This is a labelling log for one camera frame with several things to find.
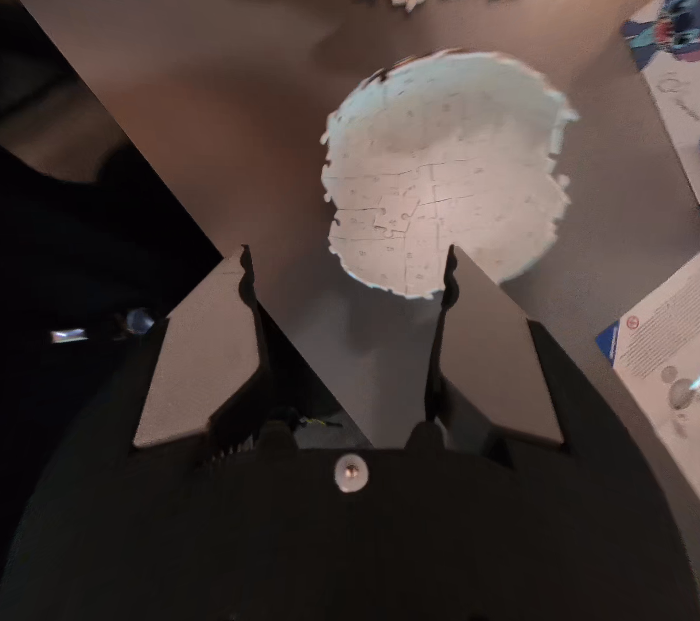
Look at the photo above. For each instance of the badge reel clip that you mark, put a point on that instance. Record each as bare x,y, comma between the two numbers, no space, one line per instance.
68,335

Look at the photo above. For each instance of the white instruction leaflet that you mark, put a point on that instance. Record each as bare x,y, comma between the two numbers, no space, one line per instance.
656,347

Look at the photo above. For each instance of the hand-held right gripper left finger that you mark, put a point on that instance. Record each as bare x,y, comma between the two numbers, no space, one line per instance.
202,353

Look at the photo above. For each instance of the cartoon print puzzle box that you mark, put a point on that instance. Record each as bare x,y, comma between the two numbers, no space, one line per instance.
678,101

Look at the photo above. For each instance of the blue white puzzle ball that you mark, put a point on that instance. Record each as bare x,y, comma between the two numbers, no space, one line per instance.
448,156

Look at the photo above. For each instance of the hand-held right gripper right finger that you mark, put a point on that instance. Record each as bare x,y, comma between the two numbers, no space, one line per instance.
492,358

